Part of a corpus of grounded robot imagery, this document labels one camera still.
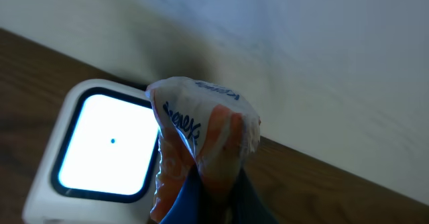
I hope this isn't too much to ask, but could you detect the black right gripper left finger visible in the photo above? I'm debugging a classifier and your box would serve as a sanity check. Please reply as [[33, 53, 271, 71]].
[[160, 166, 202, 224]]

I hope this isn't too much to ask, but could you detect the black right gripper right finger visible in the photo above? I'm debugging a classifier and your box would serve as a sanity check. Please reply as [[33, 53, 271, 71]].
[[231, 169, 278, 224]]

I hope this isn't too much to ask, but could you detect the orange white small packet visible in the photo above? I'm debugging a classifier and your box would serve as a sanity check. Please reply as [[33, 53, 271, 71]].
[[145, 76, 261, 223]]

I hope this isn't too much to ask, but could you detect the white barcode scanner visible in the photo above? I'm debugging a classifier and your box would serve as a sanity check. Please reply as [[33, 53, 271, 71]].
[[22, 79, 159, 223]]

